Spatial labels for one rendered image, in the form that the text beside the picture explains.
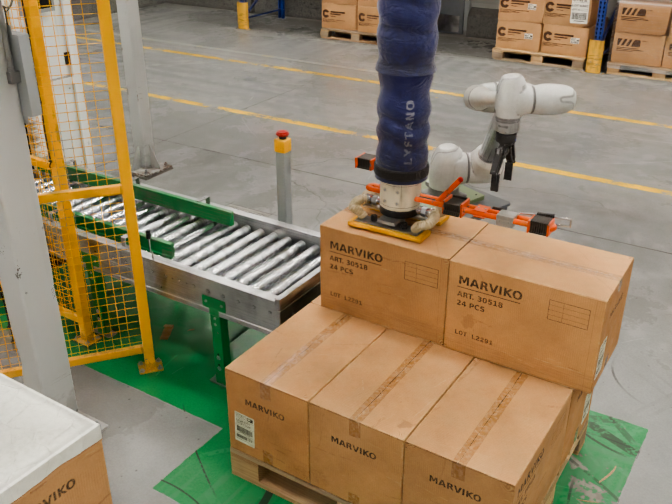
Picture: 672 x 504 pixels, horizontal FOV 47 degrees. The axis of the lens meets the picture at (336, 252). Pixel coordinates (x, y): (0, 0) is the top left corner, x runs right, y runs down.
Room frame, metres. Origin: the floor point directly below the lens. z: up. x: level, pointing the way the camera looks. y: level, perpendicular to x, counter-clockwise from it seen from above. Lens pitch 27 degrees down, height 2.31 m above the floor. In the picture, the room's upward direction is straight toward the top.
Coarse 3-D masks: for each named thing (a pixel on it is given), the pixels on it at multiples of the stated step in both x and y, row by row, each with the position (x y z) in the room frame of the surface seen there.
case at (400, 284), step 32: (320, 224) 2.97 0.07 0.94; (448, 224) 2.97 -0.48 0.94; (480, 224) 2.97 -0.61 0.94; (320, 256) 2.97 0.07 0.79; (352, 256) 2.88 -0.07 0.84; (384, 256) 2.80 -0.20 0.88; (416, 256) 2.73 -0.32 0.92; (448, 256) 2.67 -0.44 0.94; (352, 288) 2.88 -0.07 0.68; (384, 288) 2.80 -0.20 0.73; (416, 288) 2.72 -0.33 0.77; (384, 320) 2.80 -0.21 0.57; (416, 320) 2.72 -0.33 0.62
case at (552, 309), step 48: (480, 240) 2.82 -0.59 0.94; (528, 240) 2.82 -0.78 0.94; (480, 288) 2.57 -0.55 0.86; (528, 288) 2.48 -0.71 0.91; (576, 288) 2.42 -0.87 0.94; (624, 288) 2.58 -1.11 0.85; (480, 336) 2.56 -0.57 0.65; (528, 336) 2.46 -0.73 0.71; (576, 336) 2.37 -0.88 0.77; (576, 384) 2.36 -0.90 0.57
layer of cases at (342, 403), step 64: (320, 320) 2.85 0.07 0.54; (256, 384) 2.41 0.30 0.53; (320, 384) 2.39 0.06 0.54; (384, 384) 2.39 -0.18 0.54; (448, 384) 2.39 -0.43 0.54; (512, 384) 2.39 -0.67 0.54; (256, 448) 2.42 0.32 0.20; (320, 448) 2.26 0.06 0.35; (384, 448) 2.11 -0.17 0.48; (448, 448) 2.03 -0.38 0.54; (512, 448) 2.03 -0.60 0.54
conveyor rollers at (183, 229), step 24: (96, 216) 3.95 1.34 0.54; (120, 216) 3.97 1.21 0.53; (144, 216) 4.00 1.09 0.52; (168, 216) 3.94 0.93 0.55; (192, 216) 3.95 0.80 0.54; (168, 240) 3.65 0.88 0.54; (192, 240) 3.67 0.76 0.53; (216, 240) 3.70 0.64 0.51; (240, 240) 3.63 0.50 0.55; (264, 240) 3.63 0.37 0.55; (288, 240) 3.65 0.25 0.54; (192, 264) 3.41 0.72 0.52; (216, 264) 3.43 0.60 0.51; (264, 264) 3.36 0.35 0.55; (288, 264) 3.36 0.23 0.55; (312, 264) 3.36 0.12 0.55; (264, 288) 3.17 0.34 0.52; (288, 288) 3.18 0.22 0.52
